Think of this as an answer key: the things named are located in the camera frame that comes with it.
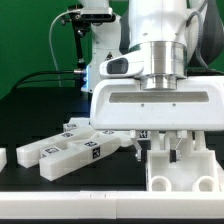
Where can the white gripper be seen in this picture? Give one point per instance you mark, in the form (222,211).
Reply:
(196,104)

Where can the white chair seat block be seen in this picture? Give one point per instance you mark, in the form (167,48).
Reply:
(196,171)

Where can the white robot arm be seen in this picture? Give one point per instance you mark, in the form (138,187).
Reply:
(147,89)

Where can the front long chair side piece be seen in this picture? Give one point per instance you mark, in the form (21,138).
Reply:
(82,153)

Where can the long chair side piece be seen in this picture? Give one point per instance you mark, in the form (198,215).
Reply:
(29,155)
(82,153)

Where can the rear long chair side piece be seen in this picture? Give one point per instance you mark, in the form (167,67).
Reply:
(29,155)

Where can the white left border block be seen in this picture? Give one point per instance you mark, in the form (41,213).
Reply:
(3,158)

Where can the flat white tagged base plate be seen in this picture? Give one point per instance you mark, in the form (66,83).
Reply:
(75,123)

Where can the white front border rail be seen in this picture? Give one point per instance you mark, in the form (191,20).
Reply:
(111,205)

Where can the black camera stand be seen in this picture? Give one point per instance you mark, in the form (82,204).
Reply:
(82,17)

